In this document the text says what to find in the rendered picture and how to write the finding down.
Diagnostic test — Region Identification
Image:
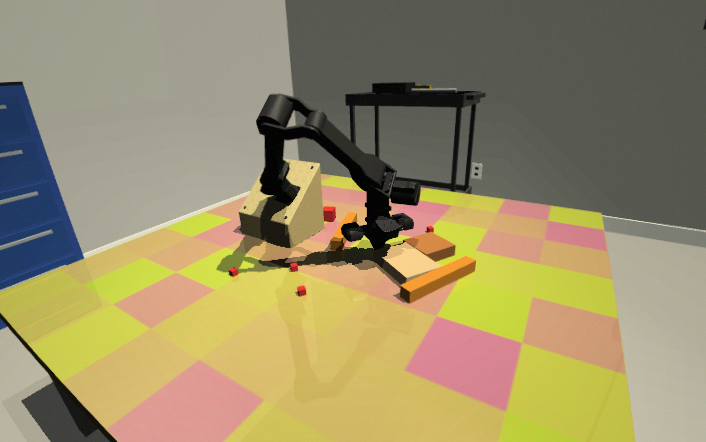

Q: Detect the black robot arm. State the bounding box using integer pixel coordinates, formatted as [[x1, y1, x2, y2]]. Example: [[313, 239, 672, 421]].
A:
[[256, 93, 421, 241]]

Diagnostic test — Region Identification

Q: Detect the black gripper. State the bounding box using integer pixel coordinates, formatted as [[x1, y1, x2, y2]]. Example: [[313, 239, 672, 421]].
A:
[[341, 202, 414, 250]]

